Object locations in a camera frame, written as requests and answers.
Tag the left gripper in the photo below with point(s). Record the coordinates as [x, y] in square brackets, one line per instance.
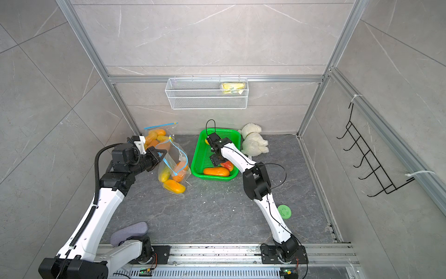
[150, 154]

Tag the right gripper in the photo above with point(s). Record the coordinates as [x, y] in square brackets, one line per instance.
[215, 161]

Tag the yellow orange mango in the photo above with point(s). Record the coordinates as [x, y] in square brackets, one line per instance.
[152, 135]

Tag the clear zip-top bag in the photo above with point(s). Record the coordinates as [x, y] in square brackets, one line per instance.
[166, 135]
[174, 155]

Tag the large orange mango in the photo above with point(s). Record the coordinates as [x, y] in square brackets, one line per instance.
[181, 171]

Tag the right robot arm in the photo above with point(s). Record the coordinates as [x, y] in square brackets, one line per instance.
[257, 187]

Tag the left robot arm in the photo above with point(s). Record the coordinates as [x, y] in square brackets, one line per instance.
[116, 167]

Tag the orange mango at basket front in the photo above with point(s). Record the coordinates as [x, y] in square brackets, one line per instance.
[216, 171]

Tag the red mango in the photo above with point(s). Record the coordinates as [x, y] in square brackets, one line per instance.
[228, 165]

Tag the green plastic basket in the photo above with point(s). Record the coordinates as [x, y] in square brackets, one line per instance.
[201, 159]

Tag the white plush toy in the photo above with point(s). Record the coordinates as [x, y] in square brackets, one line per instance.
[253, 143]

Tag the grey purple cloth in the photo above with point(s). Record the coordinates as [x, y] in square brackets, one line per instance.
[135, 230]

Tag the green round disc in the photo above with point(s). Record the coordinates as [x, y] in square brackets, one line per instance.
[285, 212]

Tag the white wire wall basket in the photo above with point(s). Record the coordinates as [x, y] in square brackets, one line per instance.
[188, 93]

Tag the yellow sponge in wire basket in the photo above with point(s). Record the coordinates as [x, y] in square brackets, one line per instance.
[233, 88]

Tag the metal base rail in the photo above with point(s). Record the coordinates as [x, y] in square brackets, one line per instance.
[242, 261]

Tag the black wall hook rack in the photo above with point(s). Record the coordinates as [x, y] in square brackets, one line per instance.
[369, 159]

